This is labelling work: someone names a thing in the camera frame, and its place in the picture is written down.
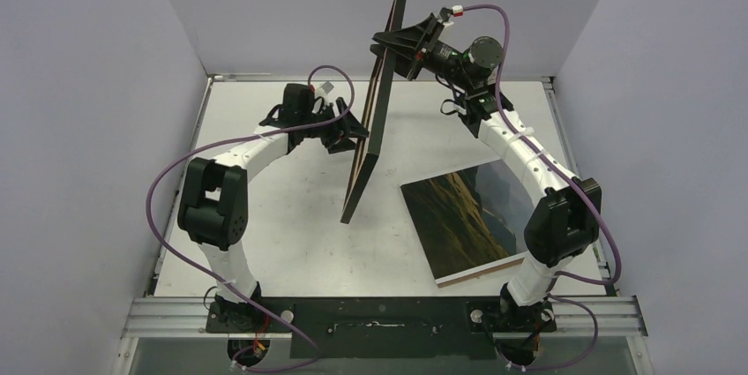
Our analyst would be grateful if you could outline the aluminium rail front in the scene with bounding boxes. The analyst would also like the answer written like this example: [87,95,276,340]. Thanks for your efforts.
[123,296,648,338]

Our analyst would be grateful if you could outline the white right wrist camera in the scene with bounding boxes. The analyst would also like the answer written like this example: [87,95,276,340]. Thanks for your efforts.
[438,5,464,29]

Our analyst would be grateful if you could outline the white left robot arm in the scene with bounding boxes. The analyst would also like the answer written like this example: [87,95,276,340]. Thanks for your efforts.
[177,84,369,332]

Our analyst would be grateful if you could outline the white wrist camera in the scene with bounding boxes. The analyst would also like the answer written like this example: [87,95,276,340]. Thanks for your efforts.
[314,81,334,101]
[438,5,464,29]

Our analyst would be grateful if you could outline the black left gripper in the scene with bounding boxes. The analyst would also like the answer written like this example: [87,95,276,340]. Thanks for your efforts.
[301,99,370,154]

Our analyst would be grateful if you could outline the brown frame backing board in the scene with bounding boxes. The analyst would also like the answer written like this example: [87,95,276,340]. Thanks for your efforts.
[435,252,527,289]

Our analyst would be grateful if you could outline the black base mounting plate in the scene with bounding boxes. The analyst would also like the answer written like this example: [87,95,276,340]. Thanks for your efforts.
[205,296,557,360]

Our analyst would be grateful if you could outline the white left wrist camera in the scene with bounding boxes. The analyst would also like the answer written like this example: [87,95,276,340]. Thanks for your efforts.
[314,81,334,101]

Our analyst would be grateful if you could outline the wooden picture frame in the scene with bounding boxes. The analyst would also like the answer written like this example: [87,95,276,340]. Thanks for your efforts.
[340,0,407,224]

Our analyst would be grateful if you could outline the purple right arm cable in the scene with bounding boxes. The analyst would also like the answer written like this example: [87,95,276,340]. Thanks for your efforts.
[461,4,624,373]

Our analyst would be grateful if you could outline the landscape photo print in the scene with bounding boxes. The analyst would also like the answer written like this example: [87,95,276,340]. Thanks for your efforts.
[400,160,535,279]

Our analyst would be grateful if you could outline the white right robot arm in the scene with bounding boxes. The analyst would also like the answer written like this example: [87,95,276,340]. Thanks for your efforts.
[373,6,602,330]

